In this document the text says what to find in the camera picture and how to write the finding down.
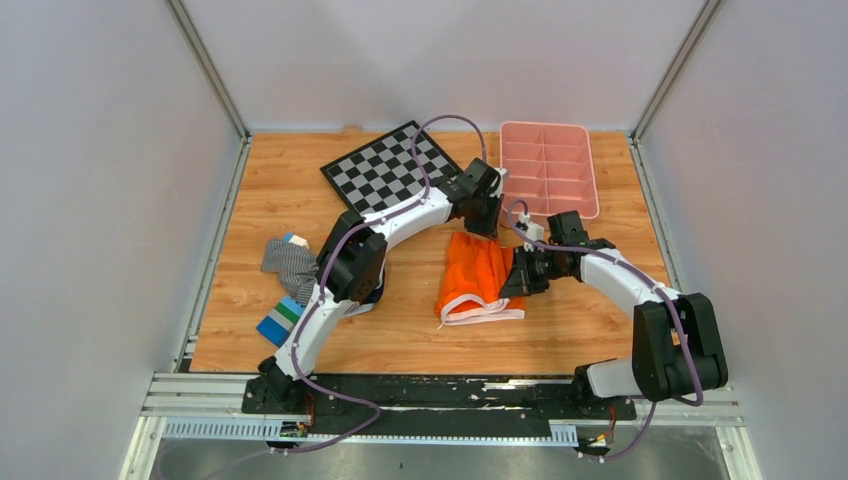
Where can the grey striped underwear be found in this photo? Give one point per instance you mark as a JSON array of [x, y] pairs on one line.
[[294, 264]]

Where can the pink compartment tray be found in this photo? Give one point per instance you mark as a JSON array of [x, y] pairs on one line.
[[550, 167]]

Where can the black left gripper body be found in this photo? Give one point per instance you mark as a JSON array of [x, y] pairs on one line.
[[487, 204]]

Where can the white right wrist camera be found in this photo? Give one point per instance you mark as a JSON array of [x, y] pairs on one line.
[[531, 232]]

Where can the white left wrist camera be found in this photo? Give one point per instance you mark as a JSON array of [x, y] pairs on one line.
[[496, 189]]

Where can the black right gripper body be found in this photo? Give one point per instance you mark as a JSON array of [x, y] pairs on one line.
[[546, 262]]

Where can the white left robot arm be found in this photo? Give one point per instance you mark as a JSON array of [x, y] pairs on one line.
[[350, 268]]

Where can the white slotted cable duct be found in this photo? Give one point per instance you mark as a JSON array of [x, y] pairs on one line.
[[278, 430]]

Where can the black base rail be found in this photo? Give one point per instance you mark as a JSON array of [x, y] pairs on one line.
[[448, 404]]

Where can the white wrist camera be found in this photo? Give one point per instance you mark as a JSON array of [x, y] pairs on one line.
[[531, 232], [496, 189]]

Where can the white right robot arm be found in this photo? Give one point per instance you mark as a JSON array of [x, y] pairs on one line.
[[676, 352]]

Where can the black white checkerboard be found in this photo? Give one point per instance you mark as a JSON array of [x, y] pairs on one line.
[[388, 170]]

